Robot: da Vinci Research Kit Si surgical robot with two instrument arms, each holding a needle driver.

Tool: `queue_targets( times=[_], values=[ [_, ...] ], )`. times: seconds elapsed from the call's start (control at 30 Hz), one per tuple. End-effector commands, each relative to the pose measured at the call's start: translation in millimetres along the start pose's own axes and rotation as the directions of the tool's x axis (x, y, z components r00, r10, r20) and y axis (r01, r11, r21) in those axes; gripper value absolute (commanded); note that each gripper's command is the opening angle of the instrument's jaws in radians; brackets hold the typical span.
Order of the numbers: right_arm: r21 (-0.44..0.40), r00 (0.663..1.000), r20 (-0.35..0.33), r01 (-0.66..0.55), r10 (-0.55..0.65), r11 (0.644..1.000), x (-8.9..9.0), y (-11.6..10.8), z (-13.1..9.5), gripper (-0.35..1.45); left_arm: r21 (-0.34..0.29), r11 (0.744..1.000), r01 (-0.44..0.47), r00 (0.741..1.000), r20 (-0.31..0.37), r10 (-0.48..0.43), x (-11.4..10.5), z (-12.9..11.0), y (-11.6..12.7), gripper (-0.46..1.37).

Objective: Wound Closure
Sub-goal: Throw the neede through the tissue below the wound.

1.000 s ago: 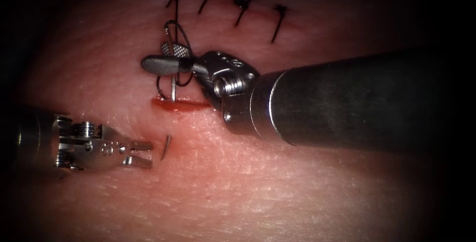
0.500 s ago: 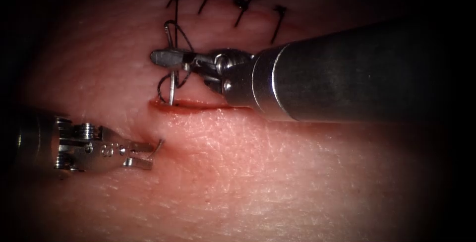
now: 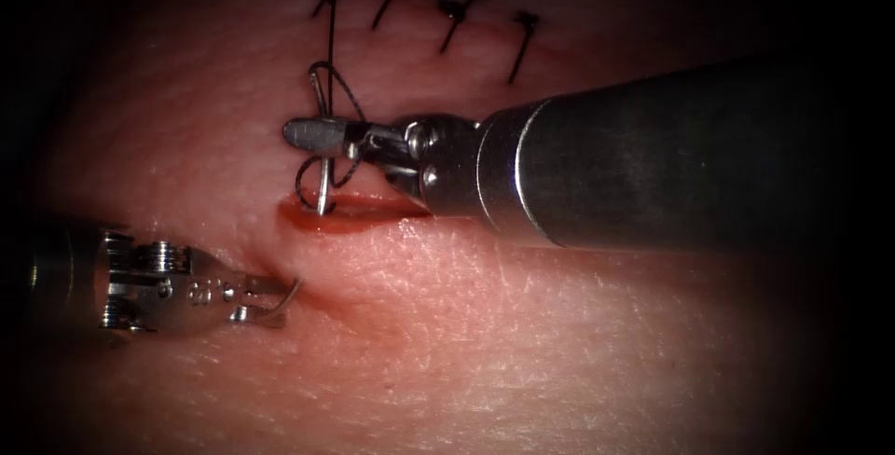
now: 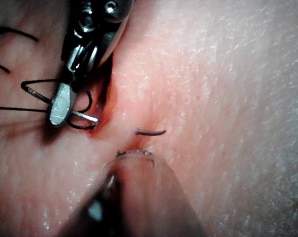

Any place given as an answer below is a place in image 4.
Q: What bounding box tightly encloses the left arm needle driver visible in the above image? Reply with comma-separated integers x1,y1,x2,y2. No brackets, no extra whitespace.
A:
116,149,155,158

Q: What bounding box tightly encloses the right arm needle driver jaw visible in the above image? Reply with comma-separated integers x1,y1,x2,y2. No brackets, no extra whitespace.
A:
48,70,78,128

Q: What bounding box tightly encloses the right arm needle driver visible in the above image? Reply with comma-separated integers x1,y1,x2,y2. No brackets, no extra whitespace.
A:
60,0,136,76

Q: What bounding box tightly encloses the curved steel needle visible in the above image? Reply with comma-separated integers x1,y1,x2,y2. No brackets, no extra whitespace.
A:
25,85,167,137

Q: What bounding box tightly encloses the black thread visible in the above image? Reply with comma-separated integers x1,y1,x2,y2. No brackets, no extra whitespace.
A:
0,26,96,130

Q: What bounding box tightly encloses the tissue pad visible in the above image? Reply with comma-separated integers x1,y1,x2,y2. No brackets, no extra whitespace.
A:
0,0,298,237

